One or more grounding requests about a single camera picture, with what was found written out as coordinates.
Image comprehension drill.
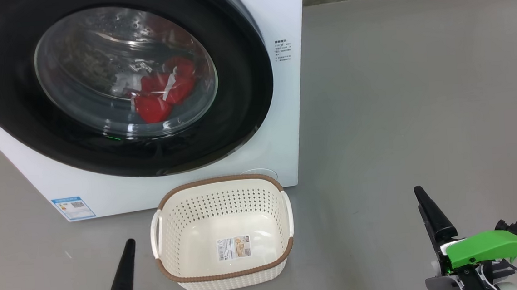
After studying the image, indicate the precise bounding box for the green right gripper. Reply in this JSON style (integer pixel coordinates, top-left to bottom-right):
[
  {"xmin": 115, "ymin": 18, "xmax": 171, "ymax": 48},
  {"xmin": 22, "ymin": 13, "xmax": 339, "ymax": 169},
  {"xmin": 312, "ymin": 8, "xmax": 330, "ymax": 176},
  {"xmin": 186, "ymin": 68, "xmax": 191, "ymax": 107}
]
[{"xmin": 414, "ymin": 179, "xmax": 517, "ymax": 290}]

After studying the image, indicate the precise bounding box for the red basketball jersey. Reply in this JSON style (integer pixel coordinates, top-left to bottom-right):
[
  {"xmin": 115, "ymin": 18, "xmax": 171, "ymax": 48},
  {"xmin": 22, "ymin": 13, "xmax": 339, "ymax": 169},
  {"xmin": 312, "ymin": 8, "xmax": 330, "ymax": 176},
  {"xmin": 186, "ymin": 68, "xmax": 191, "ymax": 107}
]
[{"xmin": 131, "ymin": 55, "xmax": 200, "ymax": 125}]

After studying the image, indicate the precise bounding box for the black round glass washer door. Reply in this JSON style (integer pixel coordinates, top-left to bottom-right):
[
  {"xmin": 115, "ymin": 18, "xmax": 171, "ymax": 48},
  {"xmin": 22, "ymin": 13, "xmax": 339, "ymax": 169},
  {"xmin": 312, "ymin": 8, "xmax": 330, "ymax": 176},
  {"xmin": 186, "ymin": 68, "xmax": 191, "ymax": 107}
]
[{"xmin": 0, "ymin": 0, "xmax": 280, "ymax": 187}]

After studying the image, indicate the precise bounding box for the cream perforated laundry basket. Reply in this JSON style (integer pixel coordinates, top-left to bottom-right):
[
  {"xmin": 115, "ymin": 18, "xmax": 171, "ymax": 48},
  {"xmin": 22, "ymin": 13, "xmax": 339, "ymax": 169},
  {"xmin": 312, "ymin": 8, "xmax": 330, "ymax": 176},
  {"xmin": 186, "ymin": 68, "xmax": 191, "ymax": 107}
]
[{"xmin": 146, "ymin": 171, "xmax": 298, "ymax": 290}]

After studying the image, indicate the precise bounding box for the printed label sticker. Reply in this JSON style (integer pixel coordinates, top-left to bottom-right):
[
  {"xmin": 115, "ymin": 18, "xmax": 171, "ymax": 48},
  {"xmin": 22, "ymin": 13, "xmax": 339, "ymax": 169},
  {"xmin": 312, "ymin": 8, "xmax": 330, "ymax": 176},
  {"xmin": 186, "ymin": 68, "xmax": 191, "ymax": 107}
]
[{"xmin": 217, "ymin": 235, "xmax": 252, "ymax": 261}]

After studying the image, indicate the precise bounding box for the white front-load washing machine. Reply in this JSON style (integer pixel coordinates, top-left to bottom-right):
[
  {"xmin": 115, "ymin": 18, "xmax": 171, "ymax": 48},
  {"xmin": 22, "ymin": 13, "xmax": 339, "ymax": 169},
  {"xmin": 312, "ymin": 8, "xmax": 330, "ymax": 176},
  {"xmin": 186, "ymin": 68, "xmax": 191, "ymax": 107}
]
[{"xmin": 0, "ymin": 0, "xmax": 319, "ymax": 226}]

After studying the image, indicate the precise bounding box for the blue energy label sticker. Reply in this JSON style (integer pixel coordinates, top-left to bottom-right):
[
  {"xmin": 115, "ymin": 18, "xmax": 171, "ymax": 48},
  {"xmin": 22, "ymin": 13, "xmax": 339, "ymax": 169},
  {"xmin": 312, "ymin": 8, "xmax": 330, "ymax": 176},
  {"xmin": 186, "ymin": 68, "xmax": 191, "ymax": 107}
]
[{"xmin": 51, "ymin": 195, "xmax": 97, "ymax": 222}]

